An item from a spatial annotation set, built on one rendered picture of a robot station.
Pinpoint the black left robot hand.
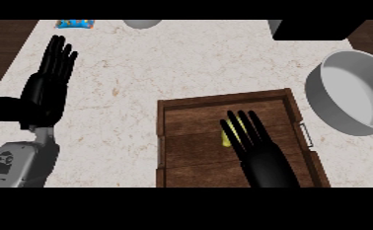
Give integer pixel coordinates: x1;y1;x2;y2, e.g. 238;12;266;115
0;35;79;131

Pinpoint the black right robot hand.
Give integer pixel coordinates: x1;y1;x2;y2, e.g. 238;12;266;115
217;110;302;189

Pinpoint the yellow lemon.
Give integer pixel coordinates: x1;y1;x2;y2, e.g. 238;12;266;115
219;120;247;148

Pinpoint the brown wooden tray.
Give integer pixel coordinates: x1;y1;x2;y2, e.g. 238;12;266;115
154;87;331;189

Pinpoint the grey metal pot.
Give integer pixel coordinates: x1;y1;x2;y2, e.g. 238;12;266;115
303;49;373;137

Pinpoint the blue snack packet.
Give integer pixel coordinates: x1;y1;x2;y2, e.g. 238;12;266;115
54;19;95;30

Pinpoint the grey round bowl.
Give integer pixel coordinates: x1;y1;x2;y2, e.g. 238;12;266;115
122;19;163;30

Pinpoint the black box appliance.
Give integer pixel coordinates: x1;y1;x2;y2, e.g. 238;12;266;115
266;19;366;41

